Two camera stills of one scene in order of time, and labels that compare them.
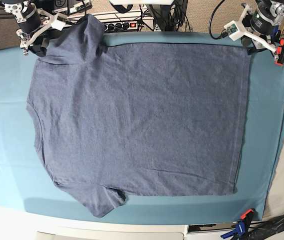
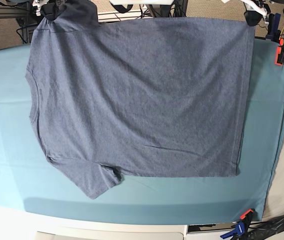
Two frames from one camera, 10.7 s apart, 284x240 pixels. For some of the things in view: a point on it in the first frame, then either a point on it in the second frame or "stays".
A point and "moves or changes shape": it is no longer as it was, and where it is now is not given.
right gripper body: [29, 22] -> [52, 10]
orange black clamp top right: [282, 51] stays
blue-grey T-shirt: [123, 119] moves or changes shape
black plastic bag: [272, 226] stays
